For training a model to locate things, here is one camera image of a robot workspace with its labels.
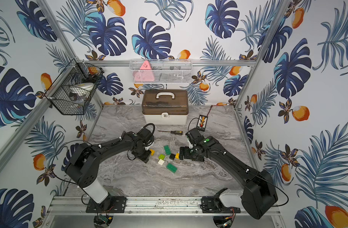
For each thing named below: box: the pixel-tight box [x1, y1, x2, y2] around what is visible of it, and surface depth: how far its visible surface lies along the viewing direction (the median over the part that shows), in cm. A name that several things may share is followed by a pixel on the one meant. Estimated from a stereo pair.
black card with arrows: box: [196, 114, 209, 132], surface depth 112 cm
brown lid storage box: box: [141, 89, 189, 125], surface depth 100 cm
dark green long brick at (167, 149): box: [164, 145, 172, 156], surface depth 96 cm
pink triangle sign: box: [132, 60, 155, 82], surface depth 92 cm
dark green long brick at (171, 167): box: [166, 162, 178, 174], surface depth 89 cm
